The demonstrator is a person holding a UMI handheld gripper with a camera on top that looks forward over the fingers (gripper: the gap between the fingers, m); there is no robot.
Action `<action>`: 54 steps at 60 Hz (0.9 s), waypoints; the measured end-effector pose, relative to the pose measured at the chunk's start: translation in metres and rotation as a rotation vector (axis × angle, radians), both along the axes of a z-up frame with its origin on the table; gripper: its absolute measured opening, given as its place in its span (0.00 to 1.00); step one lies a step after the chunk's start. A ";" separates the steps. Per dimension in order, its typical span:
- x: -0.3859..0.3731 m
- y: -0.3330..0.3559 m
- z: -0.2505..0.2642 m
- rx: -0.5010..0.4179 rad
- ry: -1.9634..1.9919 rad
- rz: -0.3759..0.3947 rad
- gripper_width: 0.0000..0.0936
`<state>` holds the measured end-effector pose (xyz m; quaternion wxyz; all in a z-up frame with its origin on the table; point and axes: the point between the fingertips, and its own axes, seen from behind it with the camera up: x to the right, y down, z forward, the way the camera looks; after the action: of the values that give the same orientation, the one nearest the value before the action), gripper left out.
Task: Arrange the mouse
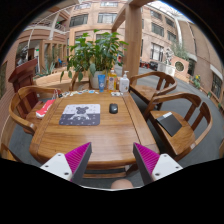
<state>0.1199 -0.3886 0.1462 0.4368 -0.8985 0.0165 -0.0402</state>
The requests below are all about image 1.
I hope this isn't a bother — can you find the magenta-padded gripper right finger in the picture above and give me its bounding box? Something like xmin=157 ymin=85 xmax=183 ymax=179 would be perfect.
xmin=132 ymin=142 xmax=184 ymax=186

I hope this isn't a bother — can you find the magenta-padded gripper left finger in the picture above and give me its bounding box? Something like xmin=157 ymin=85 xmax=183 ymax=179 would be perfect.
xmin=39 ymin=142 xmax=93 ymax=186

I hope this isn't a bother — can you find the black computer mouse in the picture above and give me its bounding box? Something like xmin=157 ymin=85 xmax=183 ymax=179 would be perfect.
xmin=108 ymin=102 xmax=119 ymax=115

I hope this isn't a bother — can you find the grey bear print mouse pad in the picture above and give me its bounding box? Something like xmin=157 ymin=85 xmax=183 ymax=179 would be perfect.
xmin=58 ymin=103 xmax=102 ymax=127

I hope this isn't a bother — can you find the wooden armchair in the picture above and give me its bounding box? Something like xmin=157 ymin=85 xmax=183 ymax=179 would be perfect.
xmin=8 ymin=85 xmax=64 ymax=136
xmin=128 ymin=71 xmax=179 ymax=106
xmin=68 ymin=71 xmax=91 ymax=92
xmin=143 ymin=92 xmax=214 ymax=163

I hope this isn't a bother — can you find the black notebook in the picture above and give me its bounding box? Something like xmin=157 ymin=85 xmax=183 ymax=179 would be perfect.
xmin=155 ymin=111 xmax=183 ymax=138

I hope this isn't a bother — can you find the red and white bag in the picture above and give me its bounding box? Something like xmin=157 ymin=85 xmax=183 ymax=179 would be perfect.
xmin=35 ymin=98 xmax=56 ymax=119

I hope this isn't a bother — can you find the wooden planter bench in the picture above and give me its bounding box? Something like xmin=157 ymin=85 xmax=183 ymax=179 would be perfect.
xmin=34 ymin=69 xmax=73 ymax=92

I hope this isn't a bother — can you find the yellow flower plant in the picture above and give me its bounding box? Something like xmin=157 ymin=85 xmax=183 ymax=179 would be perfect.
xmin=192 ymin=74 xmax=203 ymax=90

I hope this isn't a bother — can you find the white pump bottle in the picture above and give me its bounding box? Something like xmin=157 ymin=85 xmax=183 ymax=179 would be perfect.
xmin=118 ymin=70 xmax=130 ymax=94

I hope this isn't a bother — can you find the blue squeeze tube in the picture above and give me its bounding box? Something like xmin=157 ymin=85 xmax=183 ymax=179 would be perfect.
xmin=97 ymin=73 xmax=107 ymax=93

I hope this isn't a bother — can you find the yellow dish soap bottle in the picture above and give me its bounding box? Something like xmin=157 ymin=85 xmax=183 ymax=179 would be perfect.
xmin=107 ymin=68 xmax=118 ymax=93

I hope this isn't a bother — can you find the white stone statue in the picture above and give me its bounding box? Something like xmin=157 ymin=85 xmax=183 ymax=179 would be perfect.
xmin=164 ymin=46 xmax=177 ymax=67

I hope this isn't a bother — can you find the dark bust sculpture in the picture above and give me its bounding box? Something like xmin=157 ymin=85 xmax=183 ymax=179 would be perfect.
xmin=16 ymin=44 xmax=30 ymax=66

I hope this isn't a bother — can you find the green potted plant white pot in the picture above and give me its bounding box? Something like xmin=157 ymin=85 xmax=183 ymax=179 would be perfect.
xmin=59 ymin=29 xmax=129 ymax=90

